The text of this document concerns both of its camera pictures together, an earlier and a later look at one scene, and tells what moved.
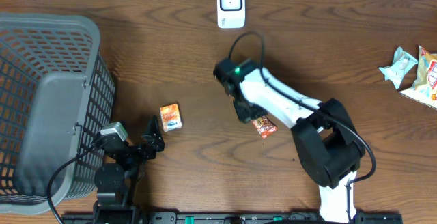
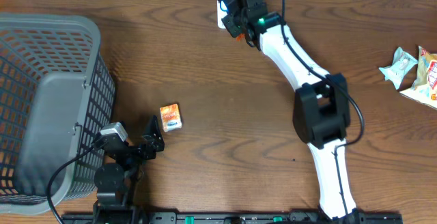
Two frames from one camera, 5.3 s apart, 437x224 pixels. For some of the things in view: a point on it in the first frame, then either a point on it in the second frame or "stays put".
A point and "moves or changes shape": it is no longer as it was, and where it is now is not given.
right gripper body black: (247, 111) -> (234, 22)
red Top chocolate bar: (264, 126) moves or changes shape
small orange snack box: (171, 117) stays put
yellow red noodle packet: (424, 89) stays put
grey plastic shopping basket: (55, 102) stays put
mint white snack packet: (403, 62) stays put
